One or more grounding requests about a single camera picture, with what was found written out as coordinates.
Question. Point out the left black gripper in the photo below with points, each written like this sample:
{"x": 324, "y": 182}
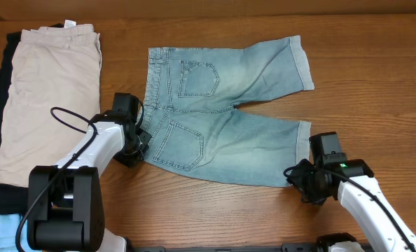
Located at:
{"x": 132, "y": 161}

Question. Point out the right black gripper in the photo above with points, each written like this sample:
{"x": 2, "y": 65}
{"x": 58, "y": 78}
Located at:
{"x": 295, "y": 178}

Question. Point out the light blue denim shorts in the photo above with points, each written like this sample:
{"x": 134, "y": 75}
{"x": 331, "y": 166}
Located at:
{"x": 192, "y": 111}

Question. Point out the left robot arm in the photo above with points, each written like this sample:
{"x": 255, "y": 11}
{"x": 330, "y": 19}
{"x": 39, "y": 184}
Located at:
{"x": 66, "y": 210}

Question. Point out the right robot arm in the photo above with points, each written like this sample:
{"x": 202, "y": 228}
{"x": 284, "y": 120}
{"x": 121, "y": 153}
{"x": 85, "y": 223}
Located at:
{"x": 353, "y": 184}

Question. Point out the beige folded shorts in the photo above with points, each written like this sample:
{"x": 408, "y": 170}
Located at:
{"x": 82, "y": 95}

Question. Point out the light blue cloth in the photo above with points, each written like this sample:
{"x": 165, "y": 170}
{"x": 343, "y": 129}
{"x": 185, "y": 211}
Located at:
{"x": 8, "y": 227}

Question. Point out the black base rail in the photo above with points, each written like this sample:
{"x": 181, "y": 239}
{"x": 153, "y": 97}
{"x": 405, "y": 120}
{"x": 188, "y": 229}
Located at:
{"x": 287, "y": 247}

